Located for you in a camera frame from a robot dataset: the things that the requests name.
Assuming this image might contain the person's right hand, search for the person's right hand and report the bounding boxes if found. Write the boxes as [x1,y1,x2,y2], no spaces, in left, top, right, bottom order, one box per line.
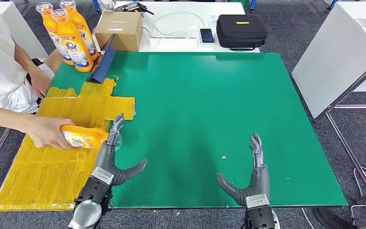
[24,115,76,150]

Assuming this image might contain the person's left hand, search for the person's left hand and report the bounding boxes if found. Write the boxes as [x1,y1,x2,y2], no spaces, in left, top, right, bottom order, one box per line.
[28,67,53,99]

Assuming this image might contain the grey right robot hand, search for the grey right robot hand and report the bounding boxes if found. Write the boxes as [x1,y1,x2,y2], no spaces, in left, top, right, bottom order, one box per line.
[215,132,271,208]

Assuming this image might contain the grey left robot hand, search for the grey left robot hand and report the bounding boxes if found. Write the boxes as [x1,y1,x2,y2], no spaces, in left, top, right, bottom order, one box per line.
[94,113,149,187]

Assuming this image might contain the orange detergent bottle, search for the orange detergent bottle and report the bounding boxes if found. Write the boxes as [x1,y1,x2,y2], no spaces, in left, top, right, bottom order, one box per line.
[35,2,74,66]
[51,8,94,73]
[59,124,123,152]
[59,0,99,61]

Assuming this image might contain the yellow taped sheet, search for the yellow taped sheet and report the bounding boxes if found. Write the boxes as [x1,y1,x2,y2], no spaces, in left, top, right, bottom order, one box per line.
[0,78,136,212]

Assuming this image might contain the dark blue folder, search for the dark blue folder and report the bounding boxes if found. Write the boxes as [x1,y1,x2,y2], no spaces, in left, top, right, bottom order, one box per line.
[86,33,116,84]

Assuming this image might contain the black shoe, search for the black shoe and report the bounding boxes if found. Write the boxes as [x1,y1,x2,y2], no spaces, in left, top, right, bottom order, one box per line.
[312,207,357,229]

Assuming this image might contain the brown cardboard box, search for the brown cardboard box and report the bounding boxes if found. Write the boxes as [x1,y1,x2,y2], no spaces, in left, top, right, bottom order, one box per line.
[94,11,143,52]

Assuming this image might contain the green table mat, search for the green table mat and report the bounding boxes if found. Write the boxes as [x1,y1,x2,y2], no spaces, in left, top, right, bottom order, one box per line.
[50,52,348,208]

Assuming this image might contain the black handheld device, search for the black handheld device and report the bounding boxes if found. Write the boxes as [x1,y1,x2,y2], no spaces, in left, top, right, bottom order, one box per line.
[116,1,155,16]

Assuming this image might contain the white side table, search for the white side table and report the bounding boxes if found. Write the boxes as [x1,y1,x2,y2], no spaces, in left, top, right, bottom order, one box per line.
[291,0,366,205]

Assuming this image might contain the black carry case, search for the black carry case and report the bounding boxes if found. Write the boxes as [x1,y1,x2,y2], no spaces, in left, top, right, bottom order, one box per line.
[216,14,269,52]

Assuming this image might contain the smartphone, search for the smartphone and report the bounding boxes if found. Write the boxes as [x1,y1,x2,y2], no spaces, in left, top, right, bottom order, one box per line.
[199,28,216,45]

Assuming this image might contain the green plastic crate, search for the green plastic crate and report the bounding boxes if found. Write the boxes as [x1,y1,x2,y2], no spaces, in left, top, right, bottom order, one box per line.
[228,0,251,11]

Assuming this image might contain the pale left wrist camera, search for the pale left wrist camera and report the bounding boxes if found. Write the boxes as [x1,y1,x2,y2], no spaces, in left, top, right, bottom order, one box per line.
[90,167,115,186]

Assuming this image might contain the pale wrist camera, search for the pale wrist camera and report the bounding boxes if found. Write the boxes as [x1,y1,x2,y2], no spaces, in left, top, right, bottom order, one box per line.
[245,194,271,210]
[90,167,115,186]

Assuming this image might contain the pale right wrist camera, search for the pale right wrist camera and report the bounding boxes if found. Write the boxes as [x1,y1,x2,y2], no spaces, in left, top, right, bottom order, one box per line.
[245,194,271,210]

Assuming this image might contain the black left camera bracket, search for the black left camera bracket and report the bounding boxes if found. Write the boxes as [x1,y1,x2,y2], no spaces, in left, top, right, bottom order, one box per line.
[74,177,113,206]

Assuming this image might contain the black camera bracket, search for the black camera bracket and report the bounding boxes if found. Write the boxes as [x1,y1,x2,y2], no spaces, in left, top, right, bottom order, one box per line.
[74,177,113,206]
[244,206,277,229]

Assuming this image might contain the black right camera bracket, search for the black right camera bracket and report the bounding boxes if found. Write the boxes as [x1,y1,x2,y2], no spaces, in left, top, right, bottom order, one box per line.
[244,206,277,229]

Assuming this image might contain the white cable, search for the white cable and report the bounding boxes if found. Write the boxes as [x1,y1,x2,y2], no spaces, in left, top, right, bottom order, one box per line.
[142,11,207,40]

